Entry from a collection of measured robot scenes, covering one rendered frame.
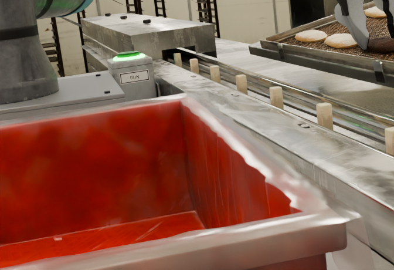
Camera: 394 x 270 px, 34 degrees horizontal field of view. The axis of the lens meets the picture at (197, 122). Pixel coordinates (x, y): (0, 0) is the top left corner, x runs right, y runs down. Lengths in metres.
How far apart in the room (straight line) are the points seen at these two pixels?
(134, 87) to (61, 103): 0.25
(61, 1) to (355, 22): 0.45
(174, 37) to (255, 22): 7.02
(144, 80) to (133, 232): 0.61
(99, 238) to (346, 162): 0.20
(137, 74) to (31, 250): 0.62
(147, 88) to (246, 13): 7.24
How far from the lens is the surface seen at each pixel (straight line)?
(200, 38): 1.39
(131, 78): 1.11
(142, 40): 1.36
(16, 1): 0.95
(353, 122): 0.70
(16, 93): 0.93
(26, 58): 0.95
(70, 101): 0.89
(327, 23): 1.19
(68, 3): 1.06
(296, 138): 0.61
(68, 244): 0.53
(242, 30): 8.33
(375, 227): 0.45
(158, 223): 0.54
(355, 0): 0.87
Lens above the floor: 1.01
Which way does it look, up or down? 12 degrees down
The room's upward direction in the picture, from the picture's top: 7 degrees counter-clockwise
